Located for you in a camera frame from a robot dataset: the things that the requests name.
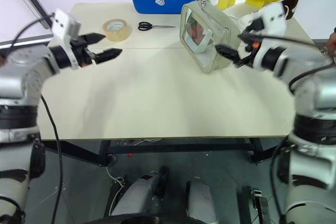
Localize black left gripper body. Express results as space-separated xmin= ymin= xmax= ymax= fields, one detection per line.
xmin=68 ymin=37 xmax=96 ymax=68

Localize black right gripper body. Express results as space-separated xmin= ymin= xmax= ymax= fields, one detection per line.
xmin=243 ymin=18 xmax=263 ymax=62

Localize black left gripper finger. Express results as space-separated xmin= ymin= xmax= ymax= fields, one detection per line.
xmin=91 ymin=48 xmax=123 ymax=65
xmin=80 ymin=33 xmax=106 ymax=45

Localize beige transparent pouch bag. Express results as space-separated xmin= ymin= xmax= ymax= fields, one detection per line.
xmin=180 ymin=0 xmax=244 ymax=75

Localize bystander hand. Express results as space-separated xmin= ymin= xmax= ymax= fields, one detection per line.
xmin=326 ymin=26 xmax=336 ymax=57

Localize beige packing tape roll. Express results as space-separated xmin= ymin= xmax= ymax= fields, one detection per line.
xmin=102 ymin=18 xmax=132 ymax=42

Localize small yellow box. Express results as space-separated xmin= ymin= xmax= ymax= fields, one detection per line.
xmin=217 ymin=0 xmax=238 ymax=10

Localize dark brown object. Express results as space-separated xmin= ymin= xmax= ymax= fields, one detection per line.
xmin=282 ymin=0 xmax=300 ymax=20

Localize silver left robot leg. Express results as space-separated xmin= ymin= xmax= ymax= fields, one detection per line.
xmin=109 ymin=173 xmax=161 ymax=217

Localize silver robot leg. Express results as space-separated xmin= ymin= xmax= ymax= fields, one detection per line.
xmin=109 ymin=173 xmax=161 ymax=217
xmin=185 ymin=177 xmax=219 ymax=224

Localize silver right robot leg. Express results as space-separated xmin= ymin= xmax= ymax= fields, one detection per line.
xmin=185 ymin=177 xmax=219 ymax=224

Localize black rounded robot torso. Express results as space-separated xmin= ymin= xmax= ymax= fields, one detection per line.
xmin=89 ymin=214 xmax=190 ymax=224

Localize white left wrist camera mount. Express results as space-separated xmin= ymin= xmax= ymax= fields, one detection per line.
xmin=50 ymin=9 xmax=81 ymax=49

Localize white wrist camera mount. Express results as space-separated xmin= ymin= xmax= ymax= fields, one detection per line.
xmin=258 ymin=2 xmax=288 ymax=36
xmin=50 ymin=9 xmax=81 ymax=49

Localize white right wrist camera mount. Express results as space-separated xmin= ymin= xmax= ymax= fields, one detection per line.
xmin=258 ymin=2 xmax=288 ymax=36

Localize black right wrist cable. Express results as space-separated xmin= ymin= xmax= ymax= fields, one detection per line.
xmin=251 ymin=33 xmax=336 ymax=95

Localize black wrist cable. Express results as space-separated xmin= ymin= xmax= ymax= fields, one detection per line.
xmin=251 ymin=33 xmax=336 ymax=95
xmin=12 ymin=14 xmax=55 ymax=51

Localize black handled scissors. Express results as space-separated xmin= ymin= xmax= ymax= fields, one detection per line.
xmin=138 ymin=21 xmax=176 ymax=31

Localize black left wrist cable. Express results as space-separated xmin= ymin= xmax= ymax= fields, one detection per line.
xmin=12 ymin=14 xmax=55 ymax=51

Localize black table frame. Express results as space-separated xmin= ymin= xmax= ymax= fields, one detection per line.
xmin=39 ymin=136 xmax=266 ymax=167

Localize long black left arm cable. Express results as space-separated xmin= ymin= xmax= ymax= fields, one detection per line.
xmin=39 ymin=94 xmax=64 ymax=224

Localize long black arm cable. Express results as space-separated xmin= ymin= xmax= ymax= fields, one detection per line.
xmin=39 ymin=94 xmax=64 ymax=224
xmin=269 ymin=138 xmax=290 ymax=224

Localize white cable under table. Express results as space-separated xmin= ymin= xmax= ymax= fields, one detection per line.
xmin=106 ymin=137 xmax=164 ymax=210

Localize long black right arm cable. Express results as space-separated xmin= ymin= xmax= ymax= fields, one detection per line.
xmin=269 ymin=138 xmax=290 ymax=224

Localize black floor bracket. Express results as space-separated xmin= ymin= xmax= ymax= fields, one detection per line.
xmin=249 ymin=186 xmax=270 ymax=224
xmin=104 ymin=175 xmax=127 ymax=217

